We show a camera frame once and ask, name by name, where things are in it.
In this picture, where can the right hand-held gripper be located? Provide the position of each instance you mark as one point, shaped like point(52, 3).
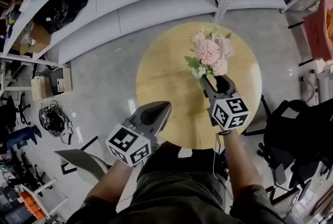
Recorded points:
point(230, 113)

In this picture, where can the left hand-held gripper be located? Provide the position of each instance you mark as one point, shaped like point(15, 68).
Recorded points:
point(127, 143)

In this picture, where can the pink flowers bouquet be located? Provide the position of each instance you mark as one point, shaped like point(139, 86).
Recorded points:
point(210, 51)

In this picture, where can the person's left forearm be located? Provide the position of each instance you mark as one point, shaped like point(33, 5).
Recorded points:
point(114, 181)

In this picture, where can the person's right forearm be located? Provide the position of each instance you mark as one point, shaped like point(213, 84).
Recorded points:
point(239, 160)

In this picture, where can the round wooden table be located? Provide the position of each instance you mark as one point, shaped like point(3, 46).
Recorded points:
point(169, 82)

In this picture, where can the black wrist band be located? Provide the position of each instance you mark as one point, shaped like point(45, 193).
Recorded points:
point(224, 133)

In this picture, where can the person's dark shirt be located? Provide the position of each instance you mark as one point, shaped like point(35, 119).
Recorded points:
point(179, 191)

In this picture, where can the grey upholstered chair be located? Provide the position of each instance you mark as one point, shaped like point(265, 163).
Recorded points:
point(83, 163)

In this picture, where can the black office chair with headrest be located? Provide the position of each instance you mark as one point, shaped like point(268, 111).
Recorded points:
point(294, 139)

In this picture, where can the beige box with tablet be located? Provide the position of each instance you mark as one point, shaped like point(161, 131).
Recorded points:
point(58, 83)

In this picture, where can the white radiator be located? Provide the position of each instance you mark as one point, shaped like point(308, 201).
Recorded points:
point(321, 82)

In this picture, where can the pink armchair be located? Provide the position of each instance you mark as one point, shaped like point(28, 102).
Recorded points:
point(318, 35)

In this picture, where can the yellow cushion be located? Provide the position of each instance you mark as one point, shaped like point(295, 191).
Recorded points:
point(330, 21)

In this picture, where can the grey mesh chair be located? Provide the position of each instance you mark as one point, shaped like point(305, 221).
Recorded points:
point(283, 203)

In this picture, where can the black chair with star base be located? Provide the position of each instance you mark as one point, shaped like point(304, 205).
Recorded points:
point(14, 108)

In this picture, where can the brown cardboard box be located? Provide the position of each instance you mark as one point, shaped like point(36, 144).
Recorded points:
point(37, 38)

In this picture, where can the black plastic bag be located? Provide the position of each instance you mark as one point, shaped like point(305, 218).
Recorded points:
point(62, 9)

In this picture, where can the white desk with orange item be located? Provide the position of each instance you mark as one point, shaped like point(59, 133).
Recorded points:
point(36, 202)

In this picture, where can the clutter pile on shelf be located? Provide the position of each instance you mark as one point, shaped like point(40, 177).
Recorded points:
point(14, 13)

